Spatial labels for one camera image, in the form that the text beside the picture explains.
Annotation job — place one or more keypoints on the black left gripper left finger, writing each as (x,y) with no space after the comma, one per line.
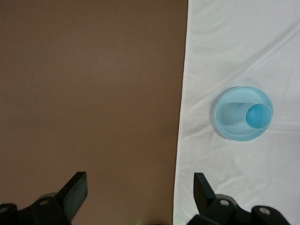
(75,197)

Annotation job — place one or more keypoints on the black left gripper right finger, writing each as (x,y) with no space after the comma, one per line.
(202,194)

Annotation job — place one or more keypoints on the blue cup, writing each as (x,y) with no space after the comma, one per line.
(259,117)

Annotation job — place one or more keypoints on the blue plate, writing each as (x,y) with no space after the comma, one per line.
(234,96)

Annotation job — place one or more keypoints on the white square cloth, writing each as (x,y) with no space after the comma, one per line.
(234,47)

